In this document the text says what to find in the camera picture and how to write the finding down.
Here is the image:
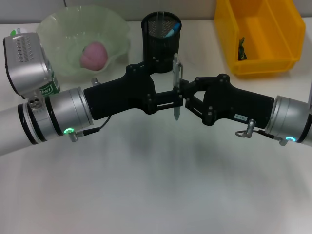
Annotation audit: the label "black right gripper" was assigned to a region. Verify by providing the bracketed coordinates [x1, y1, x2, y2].
[179, 73, 275, 130]

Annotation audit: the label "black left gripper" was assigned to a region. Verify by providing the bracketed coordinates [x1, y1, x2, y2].
[83, 56, 184, 121]

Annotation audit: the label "silver pen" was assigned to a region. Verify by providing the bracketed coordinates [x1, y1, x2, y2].
[171, 53, 184, 122]

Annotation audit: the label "blue teal scissors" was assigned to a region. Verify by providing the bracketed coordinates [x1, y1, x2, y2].
[162, 22, 182, 39]

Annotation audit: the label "green plastic wrapper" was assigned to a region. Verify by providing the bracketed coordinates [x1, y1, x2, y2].
[237, 36, 248, 61]

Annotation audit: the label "pink peach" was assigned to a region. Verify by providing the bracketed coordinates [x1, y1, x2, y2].
[79, 41, 109, 72]

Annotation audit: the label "clear water bottle green label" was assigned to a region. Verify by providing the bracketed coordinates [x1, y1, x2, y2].
[9, 27, 61, 98]

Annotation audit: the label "black mesh pen cup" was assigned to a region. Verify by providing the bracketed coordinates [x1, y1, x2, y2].
[140, 11, 183, 74]

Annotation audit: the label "pale green glass fruit plate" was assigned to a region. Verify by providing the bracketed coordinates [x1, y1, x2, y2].
[36, 6, 131, 83]

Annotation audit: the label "yellow plastic bin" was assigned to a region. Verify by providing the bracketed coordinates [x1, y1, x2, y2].
[214, 0, 307, 79]

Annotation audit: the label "right gripper cable with plug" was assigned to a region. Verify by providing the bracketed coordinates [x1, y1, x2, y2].
[234, 118, 293, 147]

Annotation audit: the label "gripper cable with plug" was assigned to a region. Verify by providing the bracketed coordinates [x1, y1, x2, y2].
[234, 118, 293, 147]
[66, 115, 113, 142]

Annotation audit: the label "left gripper cable with plug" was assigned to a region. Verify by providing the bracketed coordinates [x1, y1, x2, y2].
[66, 115, 113, 142]

